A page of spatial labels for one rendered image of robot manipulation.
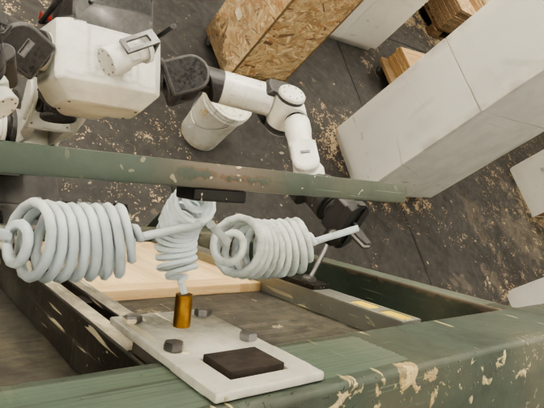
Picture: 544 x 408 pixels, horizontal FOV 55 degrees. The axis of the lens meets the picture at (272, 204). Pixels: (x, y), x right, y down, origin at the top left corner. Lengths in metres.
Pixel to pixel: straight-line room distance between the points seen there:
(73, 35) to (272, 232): 0.89
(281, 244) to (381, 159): 3.21
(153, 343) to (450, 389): 0.29
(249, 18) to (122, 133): 1.06
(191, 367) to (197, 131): 2.71
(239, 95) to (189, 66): 0.15
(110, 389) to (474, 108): 3.11
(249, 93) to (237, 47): 2.01
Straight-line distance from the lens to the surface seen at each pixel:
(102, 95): 1.32
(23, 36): 1.26
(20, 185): 2.45
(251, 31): 3.36
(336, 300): 1.00
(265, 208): 3.22
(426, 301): 1.17
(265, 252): 0.51
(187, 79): 1.40
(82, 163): 0.37
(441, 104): 3.49
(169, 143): 3.09
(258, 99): 1.45
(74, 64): 1.30
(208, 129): 3.01
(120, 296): 1.01
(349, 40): 4.99
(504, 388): 0.66
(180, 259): 0.49
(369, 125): 3.83
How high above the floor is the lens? 2.26
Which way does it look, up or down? 44 degrees down
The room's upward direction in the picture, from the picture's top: 52 degrees clockwise
